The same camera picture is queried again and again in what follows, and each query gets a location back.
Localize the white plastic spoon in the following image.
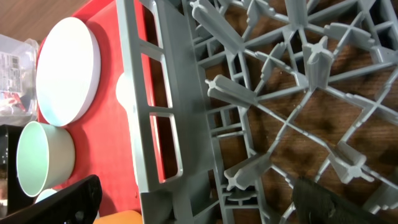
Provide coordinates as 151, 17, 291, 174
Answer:
116, 73, 138, 185

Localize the clear plastic bin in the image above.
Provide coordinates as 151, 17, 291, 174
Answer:
1, 35, 39, 126

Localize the red snack wrapper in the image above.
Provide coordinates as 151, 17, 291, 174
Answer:
1, 91, 26, 116

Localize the grey dishwasher rack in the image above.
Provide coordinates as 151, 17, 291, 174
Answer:
116, 0, 397, 223

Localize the yellow cup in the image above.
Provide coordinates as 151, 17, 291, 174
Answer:
93, 210, 144, 224

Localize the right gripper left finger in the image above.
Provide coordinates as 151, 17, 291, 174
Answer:
1, 174, 103, 224

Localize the green bowl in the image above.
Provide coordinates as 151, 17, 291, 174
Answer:
16, 121, 75, 197

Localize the light blue bowl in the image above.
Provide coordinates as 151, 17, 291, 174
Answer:
34, 189, 60, 203

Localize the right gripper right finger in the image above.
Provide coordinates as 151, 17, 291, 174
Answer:
292, 177, 387, 224

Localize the light blue plate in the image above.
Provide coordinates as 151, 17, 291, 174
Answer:
36, 17, 101, 127

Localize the red serving tray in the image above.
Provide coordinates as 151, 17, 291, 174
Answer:
36, 0, 184, 218

